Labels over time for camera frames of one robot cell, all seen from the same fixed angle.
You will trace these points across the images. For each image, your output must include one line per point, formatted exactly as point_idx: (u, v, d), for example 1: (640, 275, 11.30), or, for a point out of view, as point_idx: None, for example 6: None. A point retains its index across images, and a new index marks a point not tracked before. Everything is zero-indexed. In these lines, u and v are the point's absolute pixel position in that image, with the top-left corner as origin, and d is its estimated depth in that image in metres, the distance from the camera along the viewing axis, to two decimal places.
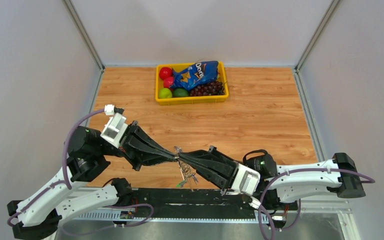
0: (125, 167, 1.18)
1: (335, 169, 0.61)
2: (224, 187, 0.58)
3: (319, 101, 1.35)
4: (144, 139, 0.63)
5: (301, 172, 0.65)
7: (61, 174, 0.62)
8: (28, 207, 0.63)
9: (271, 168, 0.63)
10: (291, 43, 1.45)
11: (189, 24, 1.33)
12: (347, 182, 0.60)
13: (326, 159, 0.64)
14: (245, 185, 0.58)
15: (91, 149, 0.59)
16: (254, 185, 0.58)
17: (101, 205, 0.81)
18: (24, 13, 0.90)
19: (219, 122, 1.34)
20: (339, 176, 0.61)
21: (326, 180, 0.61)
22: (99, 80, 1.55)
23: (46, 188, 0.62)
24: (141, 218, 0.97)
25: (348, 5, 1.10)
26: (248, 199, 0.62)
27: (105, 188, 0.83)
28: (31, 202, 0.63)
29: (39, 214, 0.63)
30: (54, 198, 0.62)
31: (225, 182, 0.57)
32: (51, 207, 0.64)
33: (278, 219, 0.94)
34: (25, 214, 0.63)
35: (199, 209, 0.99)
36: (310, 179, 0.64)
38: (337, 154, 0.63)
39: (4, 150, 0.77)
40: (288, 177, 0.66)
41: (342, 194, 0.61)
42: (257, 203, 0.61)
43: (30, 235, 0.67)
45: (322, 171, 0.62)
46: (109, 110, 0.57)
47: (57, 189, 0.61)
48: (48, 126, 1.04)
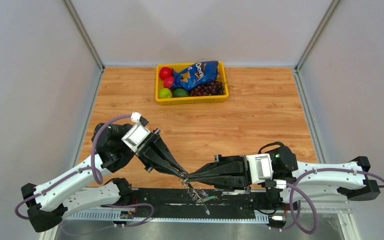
0: (125, 167, 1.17)
1: (361, 172, 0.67)
2: (245, 184, 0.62)
3: (319, 101, 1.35)
4: (161, 150, 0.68)
5: (329, 172, 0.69)
7: (89, 161, 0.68)
8: (50, 190, 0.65)
9: (286, 161, 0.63)
10: (291, 43, 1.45)
11: (190, 24, 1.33)
12: (371, 184, 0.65)
13: (350, 161, 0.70)
14: (261, 169, 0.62)
15: (115, 144, 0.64)
16: (268, 164, 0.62)
17: (103, 202, 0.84)
18: (23, 13, 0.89)
19: (219, 122, 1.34)
20: (363, 178, 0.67)
21: (352, 181, 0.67)
22: (99, 80, 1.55)
23: (72, 173, 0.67)
24: (140, 218, 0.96)
25: (348, 5, 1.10)
26: (272, 183, 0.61)
27: (107, 186, 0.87)
28: (54, 184, 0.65)
29: (60, 198, 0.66)
30: (79, 183, 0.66)
31: (243, 180, 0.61)
32: (70, 193, 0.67)
33: (279, 219, 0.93)
34: (44, 197, 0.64)
35: (199, 209, 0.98)
36: (337, 179, 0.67)
38: (361, 158, 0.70)
39: (5, 151, 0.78)
40: (315, 176, 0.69)
41: (362, 194, 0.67)
42: (282, 183, 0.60)
43: (42, 221, 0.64)
45: (348, 172, 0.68)
46: (135, 117, 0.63)
47: (85, 174, 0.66)
48: (48, 125, 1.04)
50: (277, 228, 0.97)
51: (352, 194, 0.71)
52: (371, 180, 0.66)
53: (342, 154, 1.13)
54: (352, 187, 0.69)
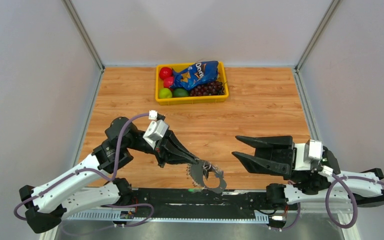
0: (126, 167, 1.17)
1: (381, 181, 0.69)
2: (289, 172, 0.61)
3: (319, 101, 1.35)
4: (176, 143, 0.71)
5: (355, 179, 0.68)
7: (86, 162, 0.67)
8: (47, 192, 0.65)
9: (334, 165, 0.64)
10: (291, 43, 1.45)
11: (190, 24, 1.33)
12: None
13: (369, 171, 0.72)
14: (312, 150, 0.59)
15: (128, 140, 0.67)
16: (319, 147, 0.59)
17: (102, 202, 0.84)
18: (23, 13, 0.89)
19: (219, 122, 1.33)
20: (381, 188, 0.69)
21: (373, 190, 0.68)
22: (99, 80, 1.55)
23: (69, 174, 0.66)
24: (140, 218, 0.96)
25: (348, 5, 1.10)
26: (318, 167, 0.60)
27: (107, 187, 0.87)
28: (51, 186, 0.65)
29: (57, 199, 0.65)
30: (76, 185, 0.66)
31: (287, 168, 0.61)
32: (68, 194, 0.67)
33: (278, 219, 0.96)
34: (42, 198, 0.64)
35: (198, 209, 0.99)
36: (361, 187, 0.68)
38: (377, 169, 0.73)
39: (5, 151, 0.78)
40: (346, 183, 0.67)
41: (375, 201, 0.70)
42: (329, 170, 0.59)
43: (41, 222, 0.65)
45: (370, 181, 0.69)
46: (153, 115, 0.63)
47: (82, 176, 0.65)
48: (48, 125, 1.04)
50: (277, 228, 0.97)
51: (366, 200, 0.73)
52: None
53: (342, 155, 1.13)
54: (367, 194, 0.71)
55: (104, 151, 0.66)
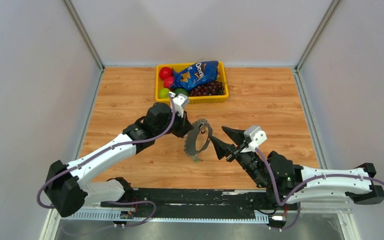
0: (126, 167, 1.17)
1: (368, 177, 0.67)
2: (232, 149, 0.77)
3: (320, 101, 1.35)
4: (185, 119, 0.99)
5: (337, 177, 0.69)
7: (117, 139, 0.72)
8: (85, 163, 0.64)
9: (280, 169, 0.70)
10: (291, 43, 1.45)
11: (190, 24, 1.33)
12: (377, 190, 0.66)
13: (357, 168, 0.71)
14: (249, 130, 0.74)
15: (161, 121, 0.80)
16: (255, 129, 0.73)
17: (110, 195, 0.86)
18: (23, 13, 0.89)
19: (219, 122, 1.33)
20: (369, 184, 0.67)
21: (359, 186, 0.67)
22: (99, 80, 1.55)
23: (105, 149, 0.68)
24: (141, 218, 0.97)
25: (348, 5, 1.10)
26: (248, 141, 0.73)
27: (112, 182, 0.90)
28: (91, 157, 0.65)
29: (94, 172, 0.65)
30: (111, 159, 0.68)
31: (229, 147, 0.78)
32: (100, 169, 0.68)
33: (278, 219, 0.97)
34: (80, 170, 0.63)
35: (199, 209, 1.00)
36: (344, 185, 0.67)
38: (367, 164, 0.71)
39: (5, 151, 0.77)
40: (324, 181, 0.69)
41: (368, 198, 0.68)
42: (253, 143, 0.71)
43: (74, 197, 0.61)
45: (356, 178, 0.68)
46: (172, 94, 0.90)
47: (117, 150, 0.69)
48: (49, 125, 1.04)
50: (277, 228, 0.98)
51: (360, 198, 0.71)
52: (377, 186, 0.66)
53: (342, 155, 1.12)
54: (358, 191, 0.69)
55: (133, 130, 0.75)
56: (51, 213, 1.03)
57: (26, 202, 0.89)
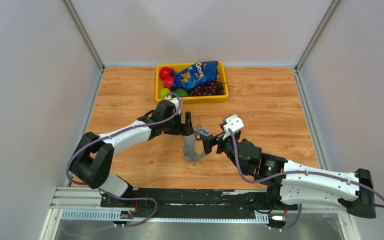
0: (125, 167, 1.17)
1: (356, 182, 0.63)
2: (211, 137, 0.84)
3: (320, 101, 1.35)
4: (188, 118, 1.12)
5: (321, 176, 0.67)
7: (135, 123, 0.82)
8: (115, 135, 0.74)
9: (244, 152, 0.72)
10: (291, 43, 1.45)
11: (190, 24, 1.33)
12: (363, 196, 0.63)
13: (348, 172, 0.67)
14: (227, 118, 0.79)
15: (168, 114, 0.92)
16: (232, 116, 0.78)
17: (116, 185, 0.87)
18: (23, 13, 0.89)
19: (219, 122, 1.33)
20: (357, 189, 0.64)
21: (343, 190, 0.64)
22: (99, 80, 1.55)
23: (128, 128, 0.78)
24: (140, 218, 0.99)
25: (348, 5, 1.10)
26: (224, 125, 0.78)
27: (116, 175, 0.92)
28: (120, 131, 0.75)
29: (120, 144, 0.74)
30: (132, 137, 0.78)
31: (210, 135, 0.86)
32: (123, 145, 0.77)
33: (278, 219, 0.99)
34: (112, 139, 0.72)
35: (199, 209, 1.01)
36: (326, 185, 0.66)
38: (362, 170, 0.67)
39: (5, 151, 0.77)
40: (306, 177, 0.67)
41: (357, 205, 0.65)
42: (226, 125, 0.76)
43: (105, 163, 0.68)
45: (342, 180, 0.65)
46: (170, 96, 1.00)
47: (137, 130, 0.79)
48: (48, 125, 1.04)
50: (277, 228, 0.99)
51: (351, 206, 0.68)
52: (364, 193, 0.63)
53: (342, 155, 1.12)
54: (344, 196, 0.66)
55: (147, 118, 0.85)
56: (51, 213, 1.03)
57: (26, 202, 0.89)
